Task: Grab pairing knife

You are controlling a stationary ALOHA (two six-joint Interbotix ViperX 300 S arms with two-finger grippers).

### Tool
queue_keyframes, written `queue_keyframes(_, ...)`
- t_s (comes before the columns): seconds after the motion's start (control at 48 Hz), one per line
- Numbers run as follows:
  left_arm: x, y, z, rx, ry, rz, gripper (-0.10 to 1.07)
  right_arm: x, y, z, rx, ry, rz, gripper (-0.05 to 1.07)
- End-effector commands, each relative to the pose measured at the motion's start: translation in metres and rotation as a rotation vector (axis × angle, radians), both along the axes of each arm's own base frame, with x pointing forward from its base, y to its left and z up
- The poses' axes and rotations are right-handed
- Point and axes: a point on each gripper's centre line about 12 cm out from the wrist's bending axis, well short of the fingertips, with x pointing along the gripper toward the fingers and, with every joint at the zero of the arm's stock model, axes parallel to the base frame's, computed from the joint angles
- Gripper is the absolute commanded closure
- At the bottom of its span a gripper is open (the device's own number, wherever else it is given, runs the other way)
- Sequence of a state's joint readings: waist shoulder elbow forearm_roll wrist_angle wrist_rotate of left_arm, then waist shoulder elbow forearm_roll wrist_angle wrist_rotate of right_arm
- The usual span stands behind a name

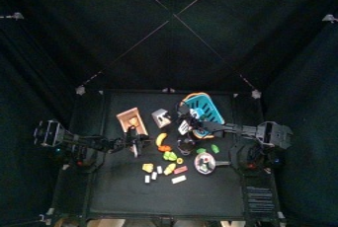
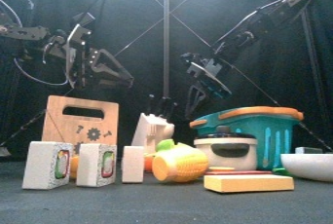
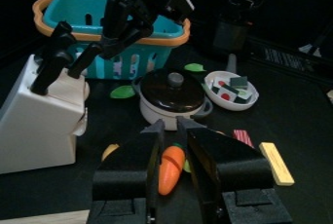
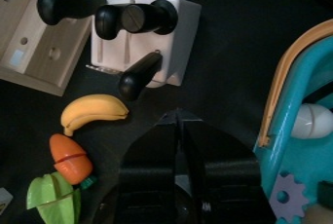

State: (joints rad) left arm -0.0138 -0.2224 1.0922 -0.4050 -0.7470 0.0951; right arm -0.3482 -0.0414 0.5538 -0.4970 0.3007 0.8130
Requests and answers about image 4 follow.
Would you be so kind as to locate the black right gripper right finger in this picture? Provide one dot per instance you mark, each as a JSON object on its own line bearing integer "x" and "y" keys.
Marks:
{"x": 225, "y": 172}

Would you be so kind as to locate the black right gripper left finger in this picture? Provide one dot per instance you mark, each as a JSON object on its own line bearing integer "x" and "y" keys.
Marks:
{"x": 150, "y": 169}

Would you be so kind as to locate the white knife block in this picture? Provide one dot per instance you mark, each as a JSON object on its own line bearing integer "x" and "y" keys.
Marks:
{"x": 143, "y": 44}

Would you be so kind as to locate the lilac toy gear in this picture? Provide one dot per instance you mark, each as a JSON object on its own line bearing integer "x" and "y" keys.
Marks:
{"x": 287, "y": 198}

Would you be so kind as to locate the teal plastic toy basket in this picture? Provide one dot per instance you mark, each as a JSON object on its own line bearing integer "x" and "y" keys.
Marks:
{"x": 299, "y": 156}

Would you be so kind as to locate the orange toy carrot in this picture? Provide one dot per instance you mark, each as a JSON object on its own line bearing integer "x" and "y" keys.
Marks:
{"x": 70, "y": 159}

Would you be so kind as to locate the yellow toy banana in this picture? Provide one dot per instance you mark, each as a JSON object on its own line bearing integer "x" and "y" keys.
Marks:
{"x": 93, "y": 109}

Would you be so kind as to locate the green toy leafy vegetable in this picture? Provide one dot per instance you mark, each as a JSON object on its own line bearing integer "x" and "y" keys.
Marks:
{"x": 54, "y": 198}

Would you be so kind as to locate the white toy egg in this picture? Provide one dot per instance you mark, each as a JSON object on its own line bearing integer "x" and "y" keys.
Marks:
{"x": 313, "y": 120}

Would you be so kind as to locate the small grey white box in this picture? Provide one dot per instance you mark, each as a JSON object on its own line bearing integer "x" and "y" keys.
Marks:
{"x": 4, "y": 200}

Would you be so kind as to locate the light wooden pegboard box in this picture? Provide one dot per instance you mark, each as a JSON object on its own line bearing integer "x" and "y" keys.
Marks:
{"x": 40, "y": 29}

